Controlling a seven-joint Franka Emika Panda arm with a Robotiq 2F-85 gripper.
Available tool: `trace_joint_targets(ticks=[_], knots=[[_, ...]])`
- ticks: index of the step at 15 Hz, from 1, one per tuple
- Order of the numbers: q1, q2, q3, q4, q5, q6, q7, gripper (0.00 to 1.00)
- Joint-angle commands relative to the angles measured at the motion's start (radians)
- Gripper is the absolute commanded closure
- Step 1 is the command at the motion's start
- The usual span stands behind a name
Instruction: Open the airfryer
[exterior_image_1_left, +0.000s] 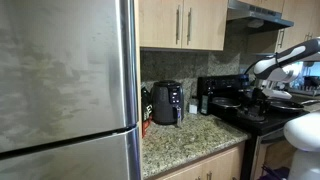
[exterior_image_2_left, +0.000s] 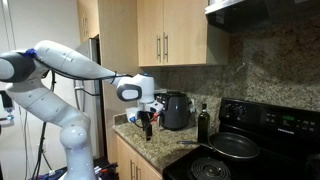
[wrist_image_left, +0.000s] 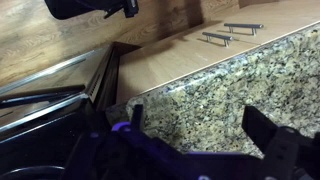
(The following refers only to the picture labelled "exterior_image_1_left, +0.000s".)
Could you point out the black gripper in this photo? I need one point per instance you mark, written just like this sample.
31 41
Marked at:
259 100

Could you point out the stainless refrigerator door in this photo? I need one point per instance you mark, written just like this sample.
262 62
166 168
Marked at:
66 66

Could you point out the red black protein powder bag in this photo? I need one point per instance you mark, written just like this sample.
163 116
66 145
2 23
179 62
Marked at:
146 110

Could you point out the dark glass bottle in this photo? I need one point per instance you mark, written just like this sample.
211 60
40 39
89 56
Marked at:
204 106

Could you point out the light wood base cabinet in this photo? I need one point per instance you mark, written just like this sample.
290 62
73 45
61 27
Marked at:
213 166

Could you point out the stainless range hood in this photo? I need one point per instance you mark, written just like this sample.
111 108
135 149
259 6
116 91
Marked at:
256 15

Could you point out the black air fryer body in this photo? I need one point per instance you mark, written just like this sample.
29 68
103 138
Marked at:
163 95

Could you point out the purple fabric item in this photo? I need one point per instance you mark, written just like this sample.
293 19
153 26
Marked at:
275 173

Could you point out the light wood corner cabinet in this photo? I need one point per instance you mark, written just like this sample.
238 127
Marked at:
300 20

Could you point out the black electric stove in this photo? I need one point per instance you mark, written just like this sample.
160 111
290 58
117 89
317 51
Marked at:
230 83

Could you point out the white plastic wrapper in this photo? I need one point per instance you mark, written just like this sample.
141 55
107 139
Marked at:
193 109

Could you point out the stainless freezer drawer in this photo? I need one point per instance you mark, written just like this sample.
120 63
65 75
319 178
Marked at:
66 163

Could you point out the small dark cooking pot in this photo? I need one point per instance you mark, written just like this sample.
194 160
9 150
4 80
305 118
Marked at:
225 102

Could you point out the light wood cabinet door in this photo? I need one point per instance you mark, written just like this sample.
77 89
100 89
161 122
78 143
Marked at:
158 23
208 23

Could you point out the black stove burner coil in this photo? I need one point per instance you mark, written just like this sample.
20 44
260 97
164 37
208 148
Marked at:
250 117

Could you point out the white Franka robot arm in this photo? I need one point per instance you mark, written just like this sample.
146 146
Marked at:
283 60

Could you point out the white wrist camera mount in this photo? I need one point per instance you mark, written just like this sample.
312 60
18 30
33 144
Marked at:
276 93

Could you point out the wide dark frying pan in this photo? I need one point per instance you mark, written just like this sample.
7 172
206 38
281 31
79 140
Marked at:
283 105

